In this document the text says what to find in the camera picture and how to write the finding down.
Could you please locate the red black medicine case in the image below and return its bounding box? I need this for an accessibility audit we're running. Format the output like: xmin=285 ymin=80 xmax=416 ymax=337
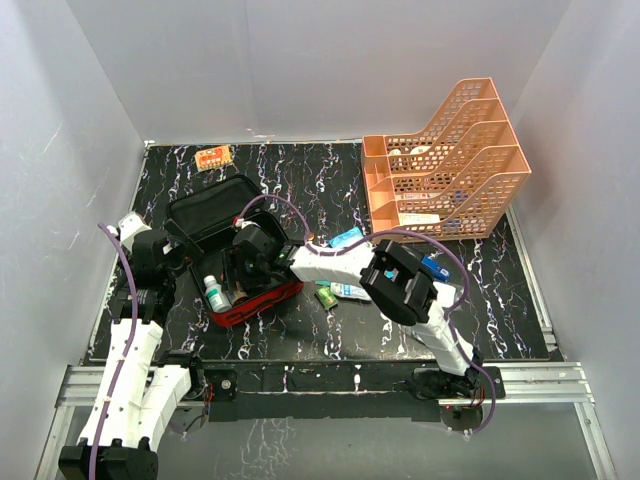
xmin=166 ymin=174 xmax=303 ymax=328

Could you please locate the brown medicine bottle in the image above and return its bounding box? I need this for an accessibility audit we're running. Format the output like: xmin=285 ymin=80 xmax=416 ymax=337
xmin=229 ymin=283 xmax=249 ymax=307

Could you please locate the white green pill bottle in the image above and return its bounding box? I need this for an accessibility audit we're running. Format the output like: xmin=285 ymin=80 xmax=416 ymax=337
xmin=203 ymin=275 xmax=231 ymax=313

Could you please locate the green wind oil box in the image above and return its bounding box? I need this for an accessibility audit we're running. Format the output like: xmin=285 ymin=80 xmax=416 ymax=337
xmin=315 ymin=286 xmax=338 ymax=310

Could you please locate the white blue gauze packet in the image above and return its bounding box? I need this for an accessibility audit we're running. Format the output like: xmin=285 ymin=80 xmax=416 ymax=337
xmin=330 ymin=282 xmax=371 ymax=302

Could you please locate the white gauze pad bag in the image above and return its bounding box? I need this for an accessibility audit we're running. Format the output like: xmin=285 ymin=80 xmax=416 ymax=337
xmin=434 ymin=281 xmax=463 ymax=310

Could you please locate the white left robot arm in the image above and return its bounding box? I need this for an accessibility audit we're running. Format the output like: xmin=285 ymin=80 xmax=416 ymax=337
xmin=58 ymin=212 xmax=207 ymax=479

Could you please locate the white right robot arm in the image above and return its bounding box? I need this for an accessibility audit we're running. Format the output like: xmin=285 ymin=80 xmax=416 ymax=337
xmin=231 ymin=219 xmax=482 ymax=397

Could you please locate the orange snack packet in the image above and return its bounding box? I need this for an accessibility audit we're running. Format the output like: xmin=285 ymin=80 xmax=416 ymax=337
xmin=194 ymin=145 xmax=233 ymax=172

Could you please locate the blue cotton swab bag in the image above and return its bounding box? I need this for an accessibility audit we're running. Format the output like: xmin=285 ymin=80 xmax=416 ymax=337
xmin=329 ymin=227 xmax=364 ymax=249

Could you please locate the blue stapler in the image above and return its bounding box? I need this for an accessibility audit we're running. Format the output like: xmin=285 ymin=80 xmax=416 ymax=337
xmin=421 ymin=256 xmax=450 ymax=283

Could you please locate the orange mesh file organizer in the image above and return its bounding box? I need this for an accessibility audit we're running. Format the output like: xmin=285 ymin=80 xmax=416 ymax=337
xmin=361 ymin=77 xmax=531 ymax=241

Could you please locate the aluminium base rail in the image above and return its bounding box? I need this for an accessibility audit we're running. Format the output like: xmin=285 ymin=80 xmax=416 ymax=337
xmin=35 ymin=361 xmax=617 ymax=479

